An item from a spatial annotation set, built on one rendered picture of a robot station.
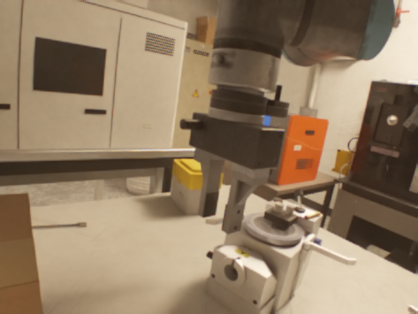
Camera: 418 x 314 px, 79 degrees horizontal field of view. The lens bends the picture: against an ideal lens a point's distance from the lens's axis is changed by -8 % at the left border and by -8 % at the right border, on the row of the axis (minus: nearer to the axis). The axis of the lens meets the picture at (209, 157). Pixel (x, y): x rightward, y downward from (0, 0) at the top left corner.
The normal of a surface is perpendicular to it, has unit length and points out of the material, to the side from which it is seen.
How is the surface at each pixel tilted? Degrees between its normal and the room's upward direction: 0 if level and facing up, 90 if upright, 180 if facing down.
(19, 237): 0
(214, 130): 90
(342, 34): 128
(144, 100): 90
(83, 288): 0
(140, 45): 90
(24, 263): 0
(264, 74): 90
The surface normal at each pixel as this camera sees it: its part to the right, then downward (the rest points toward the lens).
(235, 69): -0.27, 0.18
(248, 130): -0.76, 0.04
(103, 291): 0.15, -0.96
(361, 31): -0.07, 0.64
